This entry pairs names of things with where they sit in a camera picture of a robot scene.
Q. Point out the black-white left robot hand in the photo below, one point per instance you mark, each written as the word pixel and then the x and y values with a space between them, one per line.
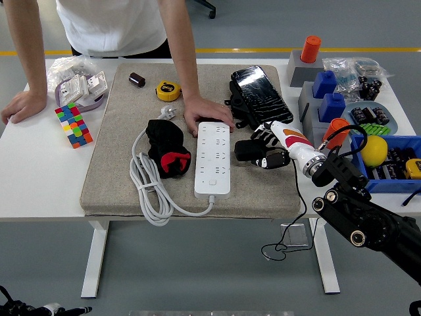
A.
pixel 70 310

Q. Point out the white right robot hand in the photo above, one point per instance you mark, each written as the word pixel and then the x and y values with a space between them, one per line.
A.
pixel 296 140

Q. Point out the person's left hand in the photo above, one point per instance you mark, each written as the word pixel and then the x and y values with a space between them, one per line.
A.
pixel 204 110

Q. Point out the person's right hand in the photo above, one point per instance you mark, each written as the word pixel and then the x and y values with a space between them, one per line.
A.
pixel 26 105

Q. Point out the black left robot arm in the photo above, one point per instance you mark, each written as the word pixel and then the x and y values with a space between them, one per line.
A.
pixel 16 309

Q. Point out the person's left forearm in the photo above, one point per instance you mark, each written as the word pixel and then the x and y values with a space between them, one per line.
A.
pixel 181 49

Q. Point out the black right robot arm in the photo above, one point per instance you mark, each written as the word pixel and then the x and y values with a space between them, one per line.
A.
pixel 371 227

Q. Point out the person's right forearm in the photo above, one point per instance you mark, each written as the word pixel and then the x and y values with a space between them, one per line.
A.
pixel 28 49

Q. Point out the slim black stick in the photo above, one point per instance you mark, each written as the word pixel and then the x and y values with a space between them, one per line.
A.
pixel 305 112

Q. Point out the black plastic phone holder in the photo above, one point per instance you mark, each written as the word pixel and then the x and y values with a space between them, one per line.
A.
pixel 238 105

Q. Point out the grey stepped block base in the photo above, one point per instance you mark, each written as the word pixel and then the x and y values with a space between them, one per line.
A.
pixel 307 95

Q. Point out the orange cylinder peg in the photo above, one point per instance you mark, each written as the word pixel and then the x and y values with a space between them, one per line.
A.
pixel 340 125
pixel 310 49

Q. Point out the black cloth pouch red trim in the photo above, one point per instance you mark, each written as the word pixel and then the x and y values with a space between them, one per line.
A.
pixel 164 138

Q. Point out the blue plastic block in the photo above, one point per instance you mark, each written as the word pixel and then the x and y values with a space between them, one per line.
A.
pixel 324 84
pixel 332 107

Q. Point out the multicolour puzzle cube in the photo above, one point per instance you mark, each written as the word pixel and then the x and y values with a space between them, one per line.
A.
pixel 74 125

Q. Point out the white table leg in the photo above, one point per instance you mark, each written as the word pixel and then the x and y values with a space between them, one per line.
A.
pixel 325 263
pixel 93 263

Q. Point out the black smartphone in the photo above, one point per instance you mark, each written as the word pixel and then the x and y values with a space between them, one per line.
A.
pixel 260 92

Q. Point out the clear plastic bag white parts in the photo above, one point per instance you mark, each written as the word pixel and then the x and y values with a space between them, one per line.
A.
pixel 70 64

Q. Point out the large black capacitor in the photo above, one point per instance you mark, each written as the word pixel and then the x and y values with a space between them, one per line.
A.
pixel 357 116
pixel 369 113
pixel 383 116

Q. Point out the small grey block base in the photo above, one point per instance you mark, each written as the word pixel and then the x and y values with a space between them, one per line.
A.
pixel 301 74

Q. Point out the dark brown cylindrical capacitor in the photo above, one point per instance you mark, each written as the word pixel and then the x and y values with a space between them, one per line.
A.
pixel 137 80

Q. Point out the clear bag of blue parts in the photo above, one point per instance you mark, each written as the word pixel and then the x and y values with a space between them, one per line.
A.
pixel 342 77

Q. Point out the green plastic connectors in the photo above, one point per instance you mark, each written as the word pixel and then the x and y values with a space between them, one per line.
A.
pixel 375 129

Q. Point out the yellow lemon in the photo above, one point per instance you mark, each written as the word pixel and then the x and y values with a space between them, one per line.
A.
pixel 375 151

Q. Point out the grey-brown fabric mat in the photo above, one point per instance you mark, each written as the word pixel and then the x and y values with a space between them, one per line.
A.
pixel 125 131

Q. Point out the small black capacitors heap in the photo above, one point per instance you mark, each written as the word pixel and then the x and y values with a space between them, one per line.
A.
pixel 370 89

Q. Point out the silver floor outlet plate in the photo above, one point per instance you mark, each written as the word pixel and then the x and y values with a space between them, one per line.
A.
pixel 296 237

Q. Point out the blue-grey plate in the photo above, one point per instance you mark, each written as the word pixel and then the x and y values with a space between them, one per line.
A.
pixel 393 123

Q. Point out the black office chair base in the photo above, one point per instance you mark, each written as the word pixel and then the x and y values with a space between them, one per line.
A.
pixel 208 8

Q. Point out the clear bag of grey parts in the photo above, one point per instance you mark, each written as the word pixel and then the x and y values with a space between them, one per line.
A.
pixel 371 67

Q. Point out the blue plastic bin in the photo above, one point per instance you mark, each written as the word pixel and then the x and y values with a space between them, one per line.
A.
pixel 394 186

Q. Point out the person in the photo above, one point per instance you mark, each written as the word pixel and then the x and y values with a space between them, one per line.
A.
pixel 112 23

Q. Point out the small yellow tape measure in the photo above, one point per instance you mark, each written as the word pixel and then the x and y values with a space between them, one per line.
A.
pixel 413 168

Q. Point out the white wall socket panel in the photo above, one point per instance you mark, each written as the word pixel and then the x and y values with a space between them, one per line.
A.
pixel 73 88
pixel 98 82

